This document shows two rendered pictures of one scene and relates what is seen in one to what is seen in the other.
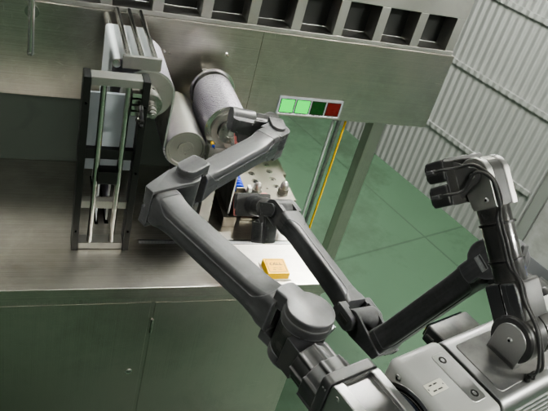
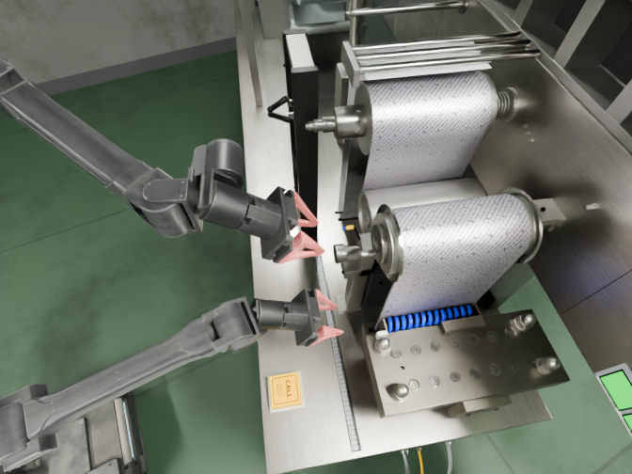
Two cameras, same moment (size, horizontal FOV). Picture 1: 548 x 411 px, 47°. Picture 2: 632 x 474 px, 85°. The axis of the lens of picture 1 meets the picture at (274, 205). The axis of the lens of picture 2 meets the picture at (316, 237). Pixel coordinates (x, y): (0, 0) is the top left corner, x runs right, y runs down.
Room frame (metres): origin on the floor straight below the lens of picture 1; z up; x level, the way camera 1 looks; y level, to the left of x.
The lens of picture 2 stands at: (1.62, -0.18, 1.79)
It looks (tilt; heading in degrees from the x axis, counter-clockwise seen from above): 56 degrees down; 106
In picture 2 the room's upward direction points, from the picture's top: straight up
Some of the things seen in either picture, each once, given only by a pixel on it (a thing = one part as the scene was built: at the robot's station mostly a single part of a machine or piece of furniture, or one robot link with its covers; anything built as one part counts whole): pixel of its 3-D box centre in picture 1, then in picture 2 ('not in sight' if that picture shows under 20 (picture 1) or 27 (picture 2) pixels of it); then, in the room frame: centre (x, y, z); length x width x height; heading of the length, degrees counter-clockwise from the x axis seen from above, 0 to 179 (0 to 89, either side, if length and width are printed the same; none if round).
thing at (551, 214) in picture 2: not in sight; (544, 211); (1.92, 0.32, 1.28); 0.06 x 0.05 x 0.02; 26
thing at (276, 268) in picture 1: (275, 268); (285, 390); (1.51, -0.06, 0.91); 0.07 x 0.07 x 0.02; 26
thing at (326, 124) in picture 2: (152, 111); (320, 125); (1.47, 0.38, 1.33); 0.06 x 0.03 x 0.03; 26
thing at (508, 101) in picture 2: not in sight; (492, 106); (1.81, 0.54, 1.33); 0.07 x 0.07 x 0.07; 26
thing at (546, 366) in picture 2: not in sight; (550, 363); (2.04, 0.12, 1.05); 0.04 x 0.04 x 0.04
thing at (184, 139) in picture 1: (178, 127); (418, 210); (1.71, 0.35, 1.17); 0.26 x 0.12 x 0.12; 26
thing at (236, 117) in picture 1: (254, 129); (201, 184); (1.37, 0.10, 1.42); 0.12 x 0.12 x 0.09; 22
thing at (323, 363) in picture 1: (324, 380); not in sight; (0.63, -0.14, 1.45); 0.09 x 0.08 x 0.12; 133
